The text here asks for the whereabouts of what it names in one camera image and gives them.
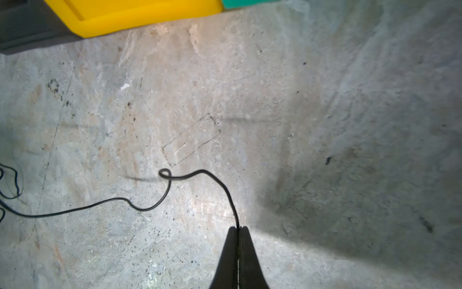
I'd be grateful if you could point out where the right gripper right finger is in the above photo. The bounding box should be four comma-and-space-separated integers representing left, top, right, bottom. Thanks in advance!
238, 226, 269, 289

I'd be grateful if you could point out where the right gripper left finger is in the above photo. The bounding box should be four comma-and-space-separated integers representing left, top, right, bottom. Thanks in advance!
209, 227, 238, 289

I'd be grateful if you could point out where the green storage bin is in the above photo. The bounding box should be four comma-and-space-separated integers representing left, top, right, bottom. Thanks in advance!
221, 0, 278, 10

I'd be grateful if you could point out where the yellow storage bin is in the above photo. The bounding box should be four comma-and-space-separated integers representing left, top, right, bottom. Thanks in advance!
45, 0, 224, 38

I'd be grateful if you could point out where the black storage bin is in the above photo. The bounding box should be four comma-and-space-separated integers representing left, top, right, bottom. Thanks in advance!
1, 0, 83, 55

